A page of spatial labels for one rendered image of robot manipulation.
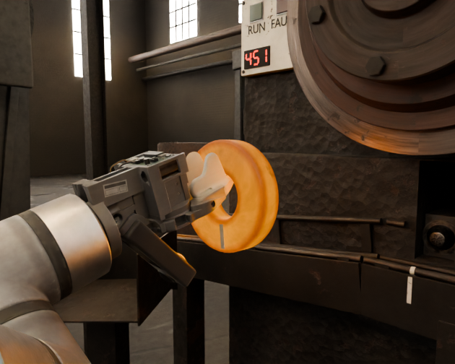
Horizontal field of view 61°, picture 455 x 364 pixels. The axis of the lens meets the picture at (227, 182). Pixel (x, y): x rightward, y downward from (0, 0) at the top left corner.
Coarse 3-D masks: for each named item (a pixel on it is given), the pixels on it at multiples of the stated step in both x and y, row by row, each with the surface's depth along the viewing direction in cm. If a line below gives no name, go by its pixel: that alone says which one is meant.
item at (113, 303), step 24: (168, 240) 76; (120, 264) 84; (144, 264) 64; (96, 288) 79; (120, 288) 78; (144, 288) 64; (168, 288) 76; (72, 312) 68; (96, 312) 67; (120, 312) 66; (144, 312) 64; (96, 336) 72; (120, 336) 73; (96, 360) 72; (120, 360) 73
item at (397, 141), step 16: (288, 0) 68; (288, 16) 68; (288, 32) 68; (304, 64) 67; (304, 80) 67; (320, 96) 65; (320, 112) 65; (336, 112) 63; (336, 128) 63; (352, 128) 61; (368, 128) 59; (384, 128) 58; (448, 128) 51; (368, 144) 59; (384, 144) 58; (400, 144) 56; (416, 144) 55; (432, 144) 53; (448, 144) 52
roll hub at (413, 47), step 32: (320, 0) 54; (352, 0) 52; (384, 0) 47; (416, 0) 45; (448, 0) 44; (320, 32) 55; (352, 32) 52; (384, 32) 49; (416, 32) 46; (448, 32) 43; (352, 64) 51; (416, 64) 46; (448, 64) 44
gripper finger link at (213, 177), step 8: (208, 160) 47; (216, 160) 48; (208, 168) 47; (216, 168) 48; (200, 176) 47; (208, 176) 48; (216, 176) 49; (224, 176) 50; (192, 184) 46; (200, 184) 47; (208, 184) 48; (216, 184) 49; (224, 184) 49; (232, 184) 51; (192, 192) 46; (200, 192) 47; (208, 192) 47
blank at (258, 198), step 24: (216, 144) 52; (240, 144) 50; (240, 168) 49; (264, 168) 48; (240, 192) 49; (264, 192) 47; (216, 216) 54; (240, 216) 50; (264, 216) 47; (216, 240) 53; (240, 240) 50
